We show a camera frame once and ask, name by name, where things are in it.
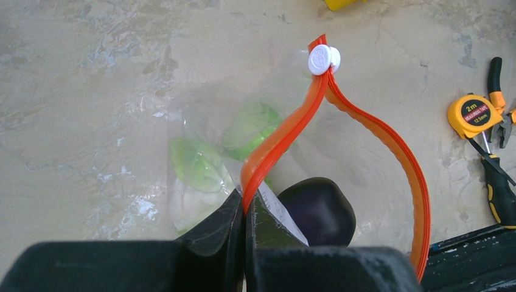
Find yellow tape measure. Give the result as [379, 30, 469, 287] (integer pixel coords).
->
[447, 94, 503, 139]

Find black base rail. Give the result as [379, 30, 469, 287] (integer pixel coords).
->
[421, 225, 515, 291]

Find purple eggplant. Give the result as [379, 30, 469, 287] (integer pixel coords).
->
[279, 177, 356, 246]

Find orange handled pliers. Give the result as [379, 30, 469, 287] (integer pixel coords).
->
[487, 57, 515, 148]

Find yellow plastic tray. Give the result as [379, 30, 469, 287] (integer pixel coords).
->
[324, 0, 368, 11]

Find clear orange zip bag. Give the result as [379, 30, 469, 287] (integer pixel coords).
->
[165, 34, 432, 283]

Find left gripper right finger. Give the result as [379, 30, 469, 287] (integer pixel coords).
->
[245, 199, 304, 291]

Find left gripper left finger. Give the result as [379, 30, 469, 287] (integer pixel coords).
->
[175, 189, 245, 291]

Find black yellow screwdriver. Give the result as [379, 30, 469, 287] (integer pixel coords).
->
[467, 138, 515, 229]

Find white cauliflower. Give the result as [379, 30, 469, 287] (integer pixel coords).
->
[167, 102, 283, 235]

